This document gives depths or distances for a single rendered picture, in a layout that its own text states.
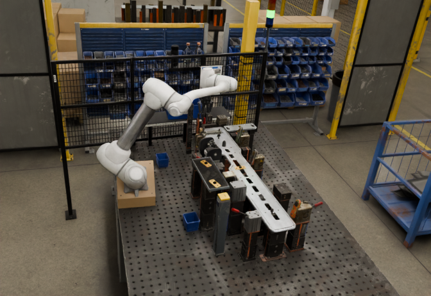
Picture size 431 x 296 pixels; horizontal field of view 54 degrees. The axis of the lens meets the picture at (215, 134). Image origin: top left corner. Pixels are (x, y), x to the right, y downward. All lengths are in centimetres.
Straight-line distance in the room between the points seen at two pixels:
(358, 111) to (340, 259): 339
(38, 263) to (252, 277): 193
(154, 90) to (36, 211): 218
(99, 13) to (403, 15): 607
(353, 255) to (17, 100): 361
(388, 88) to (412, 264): 271
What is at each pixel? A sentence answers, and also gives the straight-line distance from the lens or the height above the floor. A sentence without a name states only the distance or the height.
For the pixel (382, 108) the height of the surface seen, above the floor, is 39.
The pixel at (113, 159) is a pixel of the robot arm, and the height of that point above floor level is 113.
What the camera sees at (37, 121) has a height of 49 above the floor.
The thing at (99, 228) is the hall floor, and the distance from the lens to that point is 418.
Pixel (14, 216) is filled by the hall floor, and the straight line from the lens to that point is 449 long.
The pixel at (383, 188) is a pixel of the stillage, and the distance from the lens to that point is 497.
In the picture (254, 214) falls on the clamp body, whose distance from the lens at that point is 268.
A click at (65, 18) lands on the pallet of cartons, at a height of 97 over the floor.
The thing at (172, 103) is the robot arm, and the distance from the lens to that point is 273.
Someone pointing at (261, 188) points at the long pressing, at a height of 100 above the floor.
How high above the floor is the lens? 272
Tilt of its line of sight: 28 degrees down
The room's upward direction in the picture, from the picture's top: 5 degrees clockwise
